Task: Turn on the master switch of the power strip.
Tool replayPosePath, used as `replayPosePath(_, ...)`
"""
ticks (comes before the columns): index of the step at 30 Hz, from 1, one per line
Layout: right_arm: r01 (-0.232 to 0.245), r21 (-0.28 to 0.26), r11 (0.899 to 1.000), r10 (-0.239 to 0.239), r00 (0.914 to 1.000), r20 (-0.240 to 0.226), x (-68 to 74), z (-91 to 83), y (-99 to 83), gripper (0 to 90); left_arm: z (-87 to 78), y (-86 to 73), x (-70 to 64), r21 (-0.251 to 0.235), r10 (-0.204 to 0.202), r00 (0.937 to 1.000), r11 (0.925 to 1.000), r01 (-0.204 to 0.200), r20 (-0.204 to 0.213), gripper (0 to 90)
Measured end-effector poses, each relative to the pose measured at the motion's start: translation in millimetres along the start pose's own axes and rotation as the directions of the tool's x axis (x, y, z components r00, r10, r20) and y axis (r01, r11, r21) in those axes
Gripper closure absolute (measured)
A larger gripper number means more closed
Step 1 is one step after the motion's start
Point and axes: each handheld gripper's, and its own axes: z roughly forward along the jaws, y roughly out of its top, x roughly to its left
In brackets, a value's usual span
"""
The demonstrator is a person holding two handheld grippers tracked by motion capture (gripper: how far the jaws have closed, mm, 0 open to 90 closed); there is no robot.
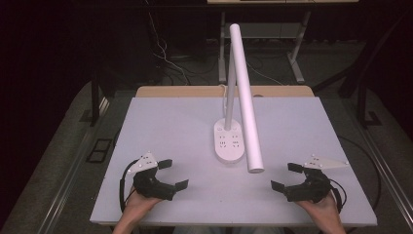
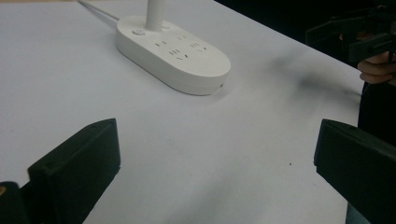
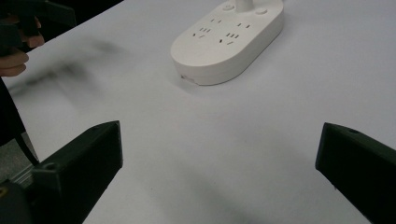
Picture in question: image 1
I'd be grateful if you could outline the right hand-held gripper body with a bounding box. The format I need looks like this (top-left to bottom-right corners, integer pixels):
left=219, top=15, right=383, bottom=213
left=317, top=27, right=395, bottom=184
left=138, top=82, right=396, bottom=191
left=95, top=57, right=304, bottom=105
left=282, top=154, right=351, bottom=204

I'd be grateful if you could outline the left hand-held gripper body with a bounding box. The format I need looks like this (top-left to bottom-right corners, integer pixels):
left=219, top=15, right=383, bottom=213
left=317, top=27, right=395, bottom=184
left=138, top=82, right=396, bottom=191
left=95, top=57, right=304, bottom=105
left=126, top=151, right=178, bottom=202

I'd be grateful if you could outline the white desk lamp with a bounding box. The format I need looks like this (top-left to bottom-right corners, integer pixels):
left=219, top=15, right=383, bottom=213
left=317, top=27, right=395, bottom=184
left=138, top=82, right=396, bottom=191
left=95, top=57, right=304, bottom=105
left=213, top=22, right=265, bottom=175

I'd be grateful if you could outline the person's left hand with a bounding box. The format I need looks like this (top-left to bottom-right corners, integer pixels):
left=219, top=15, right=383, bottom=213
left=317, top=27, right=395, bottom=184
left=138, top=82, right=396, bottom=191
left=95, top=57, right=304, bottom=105
left=124, top=186, right=164, bottom=223

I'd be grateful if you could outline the person's right hand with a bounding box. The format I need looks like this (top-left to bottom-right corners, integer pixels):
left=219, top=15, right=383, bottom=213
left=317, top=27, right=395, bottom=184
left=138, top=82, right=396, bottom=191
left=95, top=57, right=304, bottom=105
left=295, top=192, right=343, bottom=226

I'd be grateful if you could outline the black metal stand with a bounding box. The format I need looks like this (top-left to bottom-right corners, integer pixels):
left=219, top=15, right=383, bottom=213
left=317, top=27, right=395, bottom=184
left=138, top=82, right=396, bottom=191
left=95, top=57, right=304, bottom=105
left=89, top=69, right=102, bottom=128
left=356, top=79, right=384, bottom=130

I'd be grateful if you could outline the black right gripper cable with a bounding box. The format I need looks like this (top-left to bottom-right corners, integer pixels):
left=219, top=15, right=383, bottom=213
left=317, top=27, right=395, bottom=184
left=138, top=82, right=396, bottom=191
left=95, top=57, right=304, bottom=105
left=328, top=177, right=348, bottom=215

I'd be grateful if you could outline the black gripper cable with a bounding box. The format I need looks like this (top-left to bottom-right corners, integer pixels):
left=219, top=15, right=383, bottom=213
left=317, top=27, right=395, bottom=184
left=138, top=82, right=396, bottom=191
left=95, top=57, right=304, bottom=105
left=328, top=177, right=348, bottom=215
left=118, top=159, right=140, bottom=214

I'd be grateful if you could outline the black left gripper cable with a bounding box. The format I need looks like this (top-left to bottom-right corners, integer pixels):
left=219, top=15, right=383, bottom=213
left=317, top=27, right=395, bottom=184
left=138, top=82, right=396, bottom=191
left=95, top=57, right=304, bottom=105
left=118, top=159, right=140, bottom=214

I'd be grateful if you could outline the black floor socket frame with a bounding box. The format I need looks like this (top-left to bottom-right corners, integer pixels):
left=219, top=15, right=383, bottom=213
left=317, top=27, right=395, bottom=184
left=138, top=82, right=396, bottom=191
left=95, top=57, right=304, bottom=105
left=85, top=137, right=114, bottom=164

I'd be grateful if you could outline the black floor cable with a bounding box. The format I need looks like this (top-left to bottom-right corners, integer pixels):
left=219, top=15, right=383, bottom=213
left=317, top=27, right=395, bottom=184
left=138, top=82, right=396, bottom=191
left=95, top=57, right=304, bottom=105
left=337, top=136, right=384, bottom=213

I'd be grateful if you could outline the white lamp cable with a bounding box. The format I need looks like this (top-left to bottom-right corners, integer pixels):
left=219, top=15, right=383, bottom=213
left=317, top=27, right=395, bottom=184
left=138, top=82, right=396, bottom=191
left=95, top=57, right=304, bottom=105
left=219, top=84, right=229, bottom=119

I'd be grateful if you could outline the white floor cable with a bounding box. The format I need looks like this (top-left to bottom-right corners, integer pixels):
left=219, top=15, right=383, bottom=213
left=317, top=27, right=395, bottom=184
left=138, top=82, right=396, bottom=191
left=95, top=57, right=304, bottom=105
left=144, top=0, right=192, bottom=86

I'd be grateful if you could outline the grey metal desk frame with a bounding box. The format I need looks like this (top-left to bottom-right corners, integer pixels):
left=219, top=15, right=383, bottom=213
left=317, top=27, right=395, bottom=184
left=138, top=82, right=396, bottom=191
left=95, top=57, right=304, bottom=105
left=217, top=11, right=312, bottom=85

